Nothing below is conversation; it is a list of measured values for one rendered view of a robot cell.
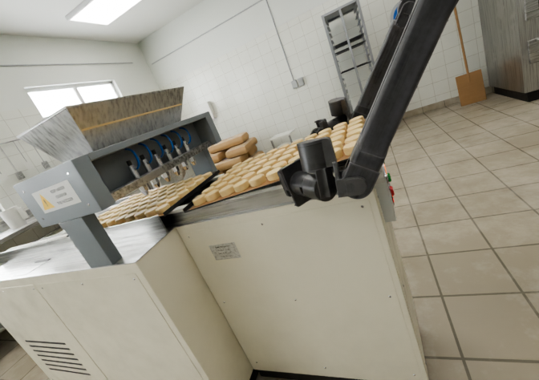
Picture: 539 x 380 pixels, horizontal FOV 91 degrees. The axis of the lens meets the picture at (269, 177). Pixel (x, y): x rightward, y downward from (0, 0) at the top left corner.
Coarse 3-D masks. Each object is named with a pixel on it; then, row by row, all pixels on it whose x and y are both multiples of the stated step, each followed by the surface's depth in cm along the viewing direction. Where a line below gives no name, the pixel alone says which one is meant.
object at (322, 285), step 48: (192, 240) 95; (240, 240) 88; (288, 240) 82; (336, 240) 76; (384, 240) 72; (240, 288) 98; (288, 288) 90; (336, 288) 83; (384, 288) 78; (240, 336) 110; (288, 336) 100; (336, 336) 92; (384, 336) 85
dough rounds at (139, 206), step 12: (180, 180) 131; (192, 180) 119; (204, 180) 116; (156, 192) 128; (168, 192) 115; (180, 192) 106; (120, 204) 133; (132, 204) 125; (144, 204) 110; (156, 204) 103; (168, 204) 96; (108, 216) 116; (120, 216) 106; (132, 216) 101; (144, 216) 99
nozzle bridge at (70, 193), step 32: (160, 128) 101; (192, 128) 131; (96, 160) 85; (32, 192) 82; (64, 192) 76; (96, 192) 74; (128, 192) 87; (64, 224) 83; (96, 224) 82; (96, 256) 85
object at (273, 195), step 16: (384, 176) 68; (256, 192) 80; (272, 192) 78; (176, 208) 94; (208, 208) 89; (224, 208) 86; (240, 208) 84; (256, 208) 82; (176, 224) 96; (48, 240) 130
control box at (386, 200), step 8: (384, 168) 79; (376, 184) 71; (384, 184) 71; (384, 192) 71; (384, 200) 72; (392, 200) 80; (384, 208) 73; (392, 208) 73; (384, 216) 74; (392, 216) 73
